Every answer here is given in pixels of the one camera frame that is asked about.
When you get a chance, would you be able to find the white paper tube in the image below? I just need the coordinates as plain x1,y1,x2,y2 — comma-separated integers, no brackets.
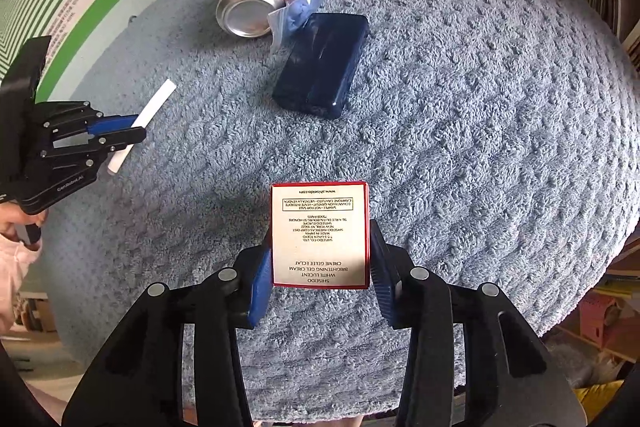
106,79,177,175

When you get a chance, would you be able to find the blue plastic bag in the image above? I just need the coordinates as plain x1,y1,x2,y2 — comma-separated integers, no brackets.
267,0,327,54

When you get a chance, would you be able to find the person's left hand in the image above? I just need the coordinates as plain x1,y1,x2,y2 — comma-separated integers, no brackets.
0,202,49,250

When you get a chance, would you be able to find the dark blue box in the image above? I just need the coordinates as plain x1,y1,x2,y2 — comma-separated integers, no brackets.
271,12,370,120

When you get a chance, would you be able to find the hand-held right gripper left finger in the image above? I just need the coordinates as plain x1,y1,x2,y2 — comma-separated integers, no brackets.
62,244,273,427

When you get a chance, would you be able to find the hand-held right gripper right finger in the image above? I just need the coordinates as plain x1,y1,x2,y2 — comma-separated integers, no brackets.
369,219,586,427

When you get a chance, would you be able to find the pink cardboard box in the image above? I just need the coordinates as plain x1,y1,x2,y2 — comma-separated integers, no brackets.
580,292,623,350

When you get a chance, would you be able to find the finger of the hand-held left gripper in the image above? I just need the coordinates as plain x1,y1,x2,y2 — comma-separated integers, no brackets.
95,127,147,154
87,114,140,135

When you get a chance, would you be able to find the person's left forearm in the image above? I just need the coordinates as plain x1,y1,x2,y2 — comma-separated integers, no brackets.
0,237,43,333

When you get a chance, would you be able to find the red-trimmed white box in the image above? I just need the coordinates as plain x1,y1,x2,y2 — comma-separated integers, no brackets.
270,181,372,290

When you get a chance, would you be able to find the yellow object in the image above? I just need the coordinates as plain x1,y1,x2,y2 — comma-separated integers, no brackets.
572,382,626,423

